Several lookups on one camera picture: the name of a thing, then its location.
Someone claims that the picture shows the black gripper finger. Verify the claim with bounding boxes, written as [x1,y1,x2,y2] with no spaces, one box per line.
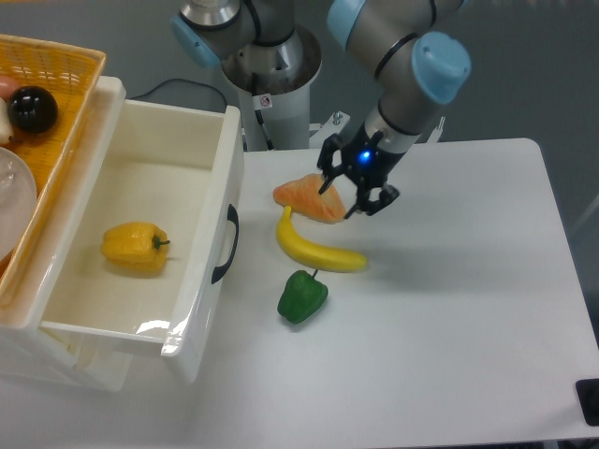
[316,134,349,195]
[344,180,401,220]

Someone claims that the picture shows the clear plastic bowl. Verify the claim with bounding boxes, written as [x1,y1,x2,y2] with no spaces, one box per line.
[1,148,37,260]

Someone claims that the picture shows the black glossy ball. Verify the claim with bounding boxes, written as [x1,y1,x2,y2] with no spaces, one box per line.
[7,85,59,134]

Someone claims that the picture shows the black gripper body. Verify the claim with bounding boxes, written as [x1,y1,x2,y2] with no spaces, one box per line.
[343,125,402,195]

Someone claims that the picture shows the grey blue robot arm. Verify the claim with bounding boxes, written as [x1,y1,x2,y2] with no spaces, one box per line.
[171,1,471,215]

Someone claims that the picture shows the white drawer cabinet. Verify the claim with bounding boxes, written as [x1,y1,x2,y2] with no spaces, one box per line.
[1,76,132,391]

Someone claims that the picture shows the yellow banana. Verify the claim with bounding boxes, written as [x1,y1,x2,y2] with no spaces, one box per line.
[276,206,368,273]

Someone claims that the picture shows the black cable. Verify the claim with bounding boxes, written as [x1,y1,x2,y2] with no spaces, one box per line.
[128,78,229,115]

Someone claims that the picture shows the black corner object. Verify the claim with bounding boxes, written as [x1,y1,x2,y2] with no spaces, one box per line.
[576,378,599,427]

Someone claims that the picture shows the orange croissant bread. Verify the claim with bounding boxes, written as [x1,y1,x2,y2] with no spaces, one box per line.
[272,173,346,224]

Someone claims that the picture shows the yellow woven basket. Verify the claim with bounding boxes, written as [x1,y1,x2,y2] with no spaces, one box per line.
[1,35,106,306]

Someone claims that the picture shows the green bell pepper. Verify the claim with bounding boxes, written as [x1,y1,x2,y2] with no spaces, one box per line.
[277,270,329,325]

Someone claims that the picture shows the yellow bell pepper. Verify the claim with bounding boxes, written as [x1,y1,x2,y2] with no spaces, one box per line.
[100,222,170,275]

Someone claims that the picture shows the white drawer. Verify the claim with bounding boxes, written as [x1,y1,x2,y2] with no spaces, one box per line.
[40,100,243,384]

